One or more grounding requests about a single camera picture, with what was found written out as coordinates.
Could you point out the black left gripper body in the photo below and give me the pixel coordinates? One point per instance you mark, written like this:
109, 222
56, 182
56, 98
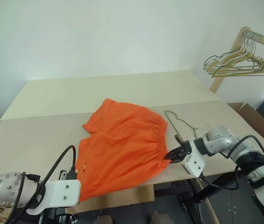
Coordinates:
57, 215

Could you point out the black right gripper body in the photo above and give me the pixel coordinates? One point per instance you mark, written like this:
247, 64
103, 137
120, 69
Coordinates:
186, 149

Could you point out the orange shorts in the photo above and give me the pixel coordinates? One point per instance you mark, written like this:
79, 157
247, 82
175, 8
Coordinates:
122, 149

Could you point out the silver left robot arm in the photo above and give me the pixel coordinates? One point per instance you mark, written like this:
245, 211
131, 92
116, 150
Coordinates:
3, 189

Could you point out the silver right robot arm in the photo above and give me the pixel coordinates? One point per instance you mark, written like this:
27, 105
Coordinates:
218, 137

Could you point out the light wooden slat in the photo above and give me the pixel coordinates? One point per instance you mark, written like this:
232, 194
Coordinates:
212, 210

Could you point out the wooden clothes rack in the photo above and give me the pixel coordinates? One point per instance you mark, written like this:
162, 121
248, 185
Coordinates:
218, 81

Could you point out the open cardboard box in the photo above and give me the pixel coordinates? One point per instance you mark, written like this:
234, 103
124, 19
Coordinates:
258, 126

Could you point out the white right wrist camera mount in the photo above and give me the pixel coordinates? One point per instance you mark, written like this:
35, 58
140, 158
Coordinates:
196, 163

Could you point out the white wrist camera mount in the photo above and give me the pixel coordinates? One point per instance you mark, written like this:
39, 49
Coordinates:
61, 191
196, 163

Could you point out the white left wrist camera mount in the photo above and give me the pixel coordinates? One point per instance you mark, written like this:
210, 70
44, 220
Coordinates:
61, 191

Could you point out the black metal table frame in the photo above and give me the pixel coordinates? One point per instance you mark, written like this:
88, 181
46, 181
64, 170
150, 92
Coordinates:
204, 192

